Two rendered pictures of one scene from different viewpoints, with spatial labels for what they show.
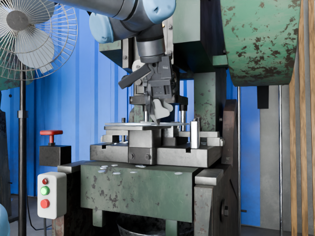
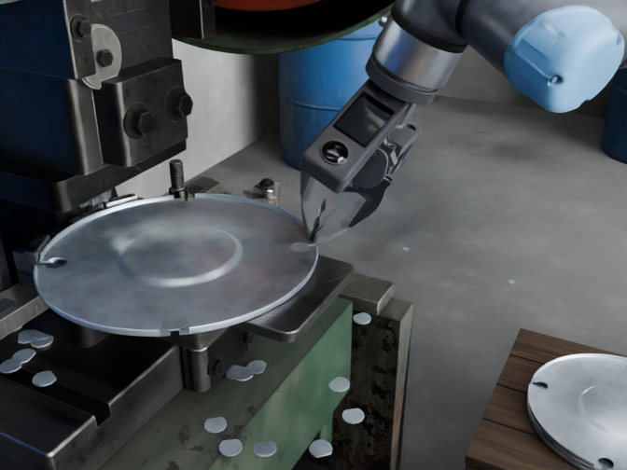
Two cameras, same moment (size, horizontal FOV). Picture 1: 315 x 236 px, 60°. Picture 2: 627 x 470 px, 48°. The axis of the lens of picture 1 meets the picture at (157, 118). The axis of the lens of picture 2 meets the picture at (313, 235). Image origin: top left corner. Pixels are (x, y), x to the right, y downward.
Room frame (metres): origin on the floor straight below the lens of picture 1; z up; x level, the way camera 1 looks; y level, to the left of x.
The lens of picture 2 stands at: (0.76, 0.66, 1.14)
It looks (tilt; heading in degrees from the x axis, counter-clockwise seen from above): 28 degrees down; 276
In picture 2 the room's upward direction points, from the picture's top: straight up
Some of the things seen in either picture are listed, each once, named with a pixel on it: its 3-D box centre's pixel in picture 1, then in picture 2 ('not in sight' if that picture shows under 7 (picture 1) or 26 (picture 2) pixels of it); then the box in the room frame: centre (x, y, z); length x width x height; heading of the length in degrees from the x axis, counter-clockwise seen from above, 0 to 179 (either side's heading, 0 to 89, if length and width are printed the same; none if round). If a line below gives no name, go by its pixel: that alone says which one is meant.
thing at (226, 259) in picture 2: (146, 123); (180, 253); (0.97, 0.04, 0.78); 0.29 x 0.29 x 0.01
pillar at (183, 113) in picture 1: (183, 118); not in sight; (1.12, -0.11, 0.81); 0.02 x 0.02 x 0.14
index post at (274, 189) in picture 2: (194, 133); (268, 214); (0.90, -0.12, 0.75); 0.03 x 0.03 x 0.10; 69
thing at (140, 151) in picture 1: (140, 143); (223, 317); (0.92, 0.06, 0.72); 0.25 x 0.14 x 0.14; 159
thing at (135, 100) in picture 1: (159, 104); (76, 161); (1.09, -0.01, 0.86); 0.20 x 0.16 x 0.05; 69
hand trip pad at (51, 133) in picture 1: (51, 140); not in sight; (0.99, 0.38, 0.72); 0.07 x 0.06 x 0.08; 159
